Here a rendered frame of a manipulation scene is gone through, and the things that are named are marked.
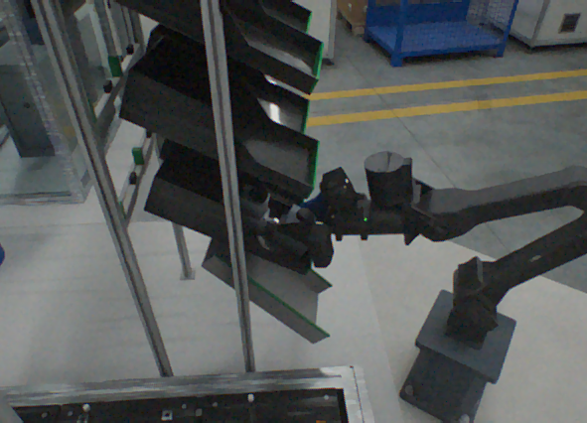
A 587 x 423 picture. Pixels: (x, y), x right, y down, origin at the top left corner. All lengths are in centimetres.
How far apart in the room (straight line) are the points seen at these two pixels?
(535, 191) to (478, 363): 33
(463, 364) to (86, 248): 102
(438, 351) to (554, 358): 40
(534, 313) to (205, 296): 81
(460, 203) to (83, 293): 95
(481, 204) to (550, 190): 9
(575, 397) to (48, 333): 117
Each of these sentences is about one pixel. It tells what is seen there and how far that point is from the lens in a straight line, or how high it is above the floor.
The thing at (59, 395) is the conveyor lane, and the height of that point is 96.
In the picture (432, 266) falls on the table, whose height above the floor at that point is 86.
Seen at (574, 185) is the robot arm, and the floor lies 141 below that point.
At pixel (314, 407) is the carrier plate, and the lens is 87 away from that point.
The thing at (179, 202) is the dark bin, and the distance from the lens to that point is 70.
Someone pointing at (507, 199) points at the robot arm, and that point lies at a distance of 67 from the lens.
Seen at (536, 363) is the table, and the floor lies 86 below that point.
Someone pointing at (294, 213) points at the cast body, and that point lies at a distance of 75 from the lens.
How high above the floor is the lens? 175
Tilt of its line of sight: 40 degrees down
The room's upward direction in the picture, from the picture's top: straight up
